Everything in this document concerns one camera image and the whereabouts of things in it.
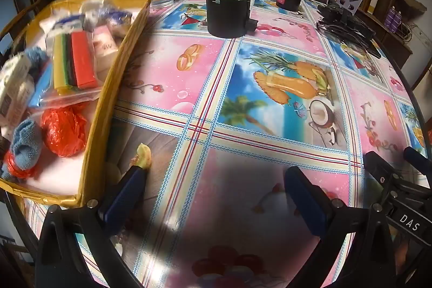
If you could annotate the lemon print tissue pack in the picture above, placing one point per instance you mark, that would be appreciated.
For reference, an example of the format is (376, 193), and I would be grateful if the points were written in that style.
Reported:
(15, 89)

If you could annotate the blue printed plastic bag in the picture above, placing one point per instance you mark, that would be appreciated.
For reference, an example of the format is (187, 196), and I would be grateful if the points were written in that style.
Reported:
(121, 21)

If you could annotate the blue towel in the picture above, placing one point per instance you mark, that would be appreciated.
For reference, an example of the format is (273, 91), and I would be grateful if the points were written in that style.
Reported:
(25, 143)
(35, 57)

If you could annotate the black cylindrical motor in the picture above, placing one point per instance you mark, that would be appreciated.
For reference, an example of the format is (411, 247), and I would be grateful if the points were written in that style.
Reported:
(226, 14)

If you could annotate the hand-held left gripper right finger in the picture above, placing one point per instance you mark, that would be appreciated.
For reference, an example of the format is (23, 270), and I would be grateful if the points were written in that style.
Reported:
(307, 203)

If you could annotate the black device with grey plate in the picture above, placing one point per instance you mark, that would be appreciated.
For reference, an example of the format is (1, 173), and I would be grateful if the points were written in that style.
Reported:
(344, 21)

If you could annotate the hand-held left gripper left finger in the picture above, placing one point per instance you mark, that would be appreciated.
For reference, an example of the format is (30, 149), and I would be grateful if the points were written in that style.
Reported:
(123, 197)

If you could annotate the printed tablecloth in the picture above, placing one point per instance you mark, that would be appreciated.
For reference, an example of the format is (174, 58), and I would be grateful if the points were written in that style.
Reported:
(202, 89)

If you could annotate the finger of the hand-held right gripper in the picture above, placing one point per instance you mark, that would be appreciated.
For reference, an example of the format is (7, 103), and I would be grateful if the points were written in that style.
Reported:
(383, 173)
(418, 161)

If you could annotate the large orange plastic bag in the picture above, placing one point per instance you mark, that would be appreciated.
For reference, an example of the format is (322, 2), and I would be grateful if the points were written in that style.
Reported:
(64, 131)

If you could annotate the blue foam sheet pack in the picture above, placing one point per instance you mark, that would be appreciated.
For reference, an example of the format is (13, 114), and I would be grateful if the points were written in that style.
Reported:
(42, 89)

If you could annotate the pink tissue pack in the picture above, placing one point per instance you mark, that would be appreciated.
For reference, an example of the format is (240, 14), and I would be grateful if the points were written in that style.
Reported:
(104, 48)

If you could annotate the yellow cardboard box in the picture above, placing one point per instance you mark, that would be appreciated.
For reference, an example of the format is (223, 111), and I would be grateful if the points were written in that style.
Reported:
(111, 89)

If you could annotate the floral blue tissue pack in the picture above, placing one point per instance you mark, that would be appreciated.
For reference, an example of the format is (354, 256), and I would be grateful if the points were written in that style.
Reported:
(64, 24)

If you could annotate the wooden chair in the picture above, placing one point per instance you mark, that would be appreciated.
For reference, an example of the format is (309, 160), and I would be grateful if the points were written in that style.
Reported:
(23, 13)

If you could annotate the bag of coloured foam sheets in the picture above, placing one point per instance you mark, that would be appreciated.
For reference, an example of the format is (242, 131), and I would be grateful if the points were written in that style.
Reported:
(81, 58)

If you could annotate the small orange plastic bag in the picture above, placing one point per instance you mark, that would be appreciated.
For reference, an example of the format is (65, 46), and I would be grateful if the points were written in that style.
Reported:
(13, 170)

